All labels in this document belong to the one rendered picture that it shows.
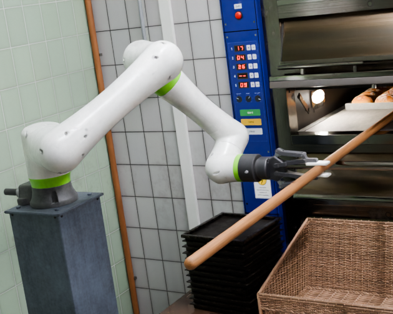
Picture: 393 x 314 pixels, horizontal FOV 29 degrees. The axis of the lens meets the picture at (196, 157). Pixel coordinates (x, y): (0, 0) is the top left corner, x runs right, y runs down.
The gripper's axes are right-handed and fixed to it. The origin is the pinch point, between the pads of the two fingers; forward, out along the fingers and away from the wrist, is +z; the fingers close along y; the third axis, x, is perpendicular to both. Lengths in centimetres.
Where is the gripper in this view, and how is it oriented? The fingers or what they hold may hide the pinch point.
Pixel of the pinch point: (318, 169)
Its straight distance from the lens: 241.6
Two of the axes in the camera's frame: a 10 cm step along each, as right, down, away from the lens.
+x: -5.0, 2.5, -8.3
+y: 1.3, 9.7, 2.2
